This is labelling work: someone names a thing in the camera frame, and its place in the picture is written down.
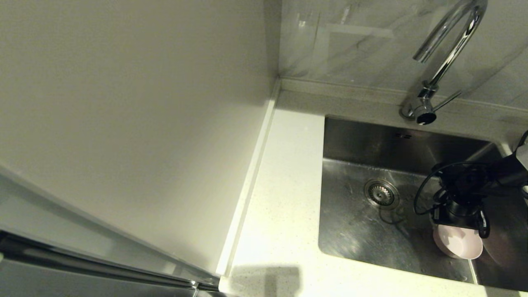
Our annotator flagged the pink bowl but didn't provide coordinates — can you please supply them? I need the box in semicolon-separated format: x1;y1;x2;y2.
432;224;483;260

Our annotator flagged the metal sink drain strainer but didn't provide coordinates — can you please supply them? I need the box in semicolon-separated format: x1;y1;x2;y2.
363;179;400;210

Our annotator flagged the stainless steel sink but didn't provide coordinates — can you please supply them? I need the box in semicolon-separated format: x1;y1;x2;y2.
318;115;528;291

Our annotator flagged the chrome gooseneck faucet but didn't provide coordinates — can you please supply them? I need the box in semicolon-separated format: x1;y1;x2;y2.
399;0;488;125

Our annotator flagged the stainless steel appliance door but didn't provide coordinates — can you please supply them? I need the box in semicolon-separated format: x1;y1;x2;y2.
0;165;225;297

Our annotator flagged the long bar door handle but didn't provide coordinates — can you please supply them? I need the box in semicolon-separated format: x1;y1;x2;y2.
0;231;221;292

